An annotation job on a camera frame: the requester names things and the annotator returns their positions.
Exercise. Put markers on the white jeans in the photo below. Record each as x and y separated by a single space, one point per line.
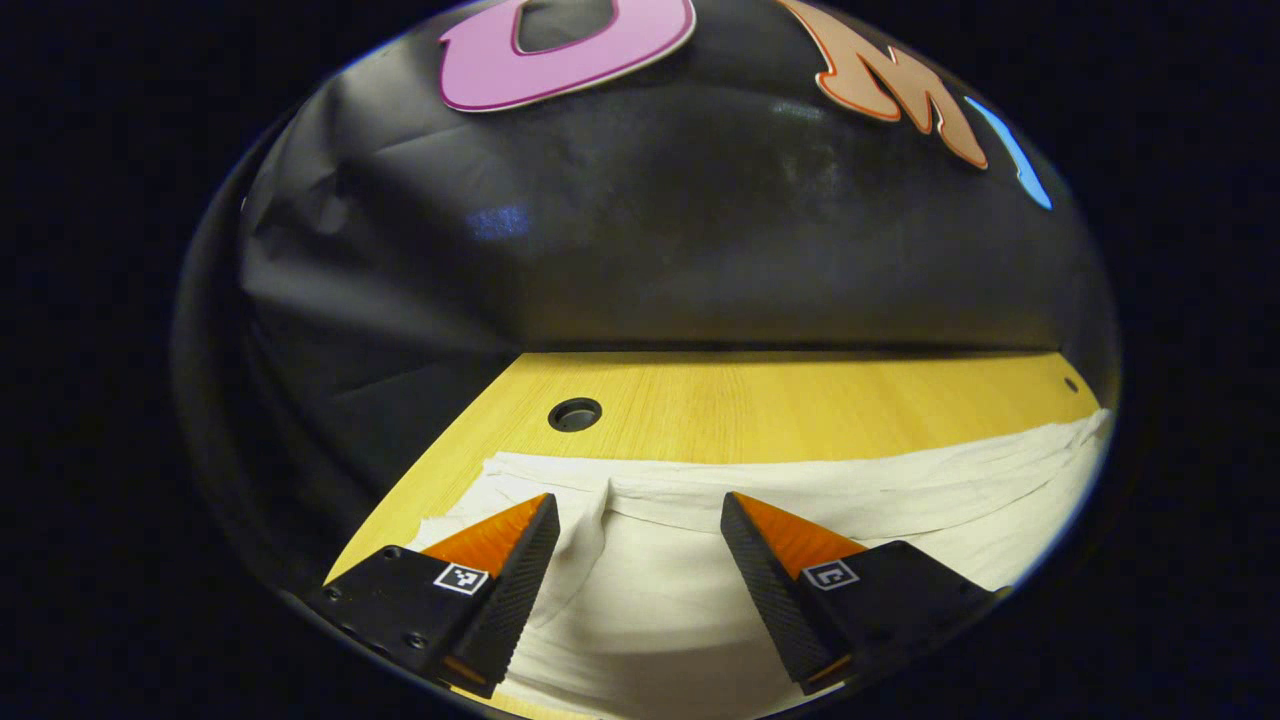
660 620

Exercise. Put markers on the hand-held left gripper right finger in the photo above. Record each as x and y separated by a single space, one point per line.
765 595

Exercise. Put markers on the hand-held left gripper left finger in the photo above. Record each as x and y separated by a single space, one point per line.
520 600

